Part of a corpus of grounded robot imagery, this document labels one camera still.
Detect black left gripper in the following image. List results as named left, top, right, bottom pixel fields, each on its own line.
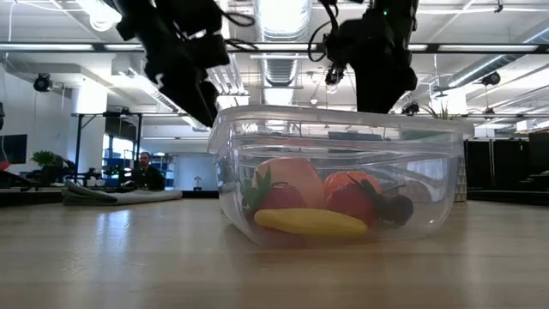
left=115, top=0, right=224, bottom=129

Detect green background plant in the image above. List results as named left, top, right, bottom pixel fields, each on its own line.
left=29, top=149, right=65, bottom=173

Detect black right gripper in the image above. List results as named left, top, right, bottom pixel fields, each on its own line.
left=324, top=0, right=419, bottom=115

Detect silver ventilation duct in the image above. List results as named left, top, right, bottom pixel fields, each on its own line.
left=252, top=0, right=313, bottom=87

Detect yellow banana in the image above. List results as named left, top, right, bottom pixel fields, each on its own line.
left=253, top=208, right=369, bottom=239

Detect person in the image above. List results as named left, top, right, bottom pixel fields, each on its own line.
left=130, top=151, right=166, bottom=192

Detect clear plastic tupperware container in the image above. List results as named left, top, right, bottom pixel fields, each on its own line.
left=208, top=105, right=475, bottom=248

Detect black background desk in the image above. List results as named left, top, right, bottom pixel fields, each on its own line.
left=466, top=130, right=549, bottom=205

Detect black hanging camera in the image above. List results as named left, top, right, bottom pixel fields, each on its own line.
left=33, top=72, right=53, bottom=94
left=480, top=70, right=502, bottom=87
left=324, top=64, right=347, bottom=87

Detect red toy strawberry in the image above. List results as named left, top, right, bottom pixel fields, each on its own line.
left=325, top=178, right=387, bottom=227
left=242, top=169, right=308, bottom=212

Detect orange toy fruit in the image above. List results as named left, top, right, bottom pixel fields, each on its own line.
left=323, top=170, right=382, bottom=198

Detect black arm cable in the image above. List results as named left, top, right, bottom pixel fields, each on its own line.
left=307, top=0, right=344, bottom=64
left=220, top=10, right=258, bottom=52

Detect grey folded cloth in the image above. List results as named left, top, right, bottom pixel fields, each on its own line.
left=62, top=179, right=184, bottom=206

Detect black background table frame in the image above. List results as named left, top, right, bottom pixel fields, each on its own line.
left=70, top=112, right=145, bottom=181

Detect toy peach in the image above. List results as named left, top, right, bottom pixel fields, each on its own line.
left=256, top=156, right=326, bottom=210

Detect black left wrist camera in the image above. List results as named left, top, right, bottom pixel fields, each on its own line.
left=184, top=33, right=232, bottom=70

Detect dark purple cherry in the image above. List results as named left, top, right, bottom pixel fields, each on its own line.
left=381, top=194, right=415, bottom=227

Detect black aluminium frame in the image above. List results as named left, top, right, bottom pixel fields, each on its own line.
left=0, top=41, right=549, bottom=55

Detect grey ceiling duct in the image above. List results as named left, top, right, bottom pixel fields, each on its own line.
left=432, top=25, right=549, bottom=94

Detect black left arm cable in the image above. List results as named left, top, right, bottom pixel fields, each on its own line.
left=220, top=10, right=258, bottom=52

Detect black background robot arms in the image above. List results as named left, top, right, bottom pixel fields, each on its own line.
left=68, top=167, right=130, bottom=189

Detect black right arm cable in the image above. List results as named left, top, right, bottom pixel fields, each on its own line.
left=307, top=0, right=344, bottom=64

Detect black wall monitor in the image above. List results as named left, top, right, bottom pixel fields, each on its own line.
left=0, top=134, right=27, bottom=165

